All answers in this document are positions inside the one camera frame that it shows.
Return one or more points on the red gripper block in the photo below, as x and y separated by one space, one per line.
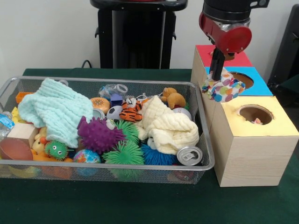
229 37

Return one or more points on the colourful patterned fabric toy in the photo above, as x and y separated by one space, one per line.
224 90

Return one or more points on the tiger plush toy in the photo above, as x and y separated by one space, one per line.
131 112
256 121

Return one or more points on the pale yellow cloth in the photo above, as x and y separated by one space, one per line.
168 128

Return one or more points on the mint green cloth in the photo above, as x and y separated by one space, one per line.
56 112

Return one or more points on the clear mesh bin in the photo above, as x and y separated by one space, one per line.
28 84

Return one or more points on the orange bear plush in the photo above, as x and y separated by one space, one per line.
173 98

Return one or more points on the silver drink can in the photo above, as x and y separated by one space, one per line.
189 155

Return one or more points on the blue spiky ball with eyes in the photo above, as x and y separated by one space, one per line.
159 157

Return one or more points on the large green spiky ball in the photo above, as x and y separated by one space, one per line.
124 155

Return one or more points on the purple spiky ball with eyes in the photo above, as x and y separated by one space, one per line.
99 135

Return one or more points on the dark green table cloth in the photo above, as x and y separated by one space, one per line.
140 205

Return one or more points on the small green ball with eyes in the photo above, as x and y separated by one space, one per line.
56 149

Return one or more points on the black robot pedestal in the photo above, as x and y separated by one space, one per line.
135 42

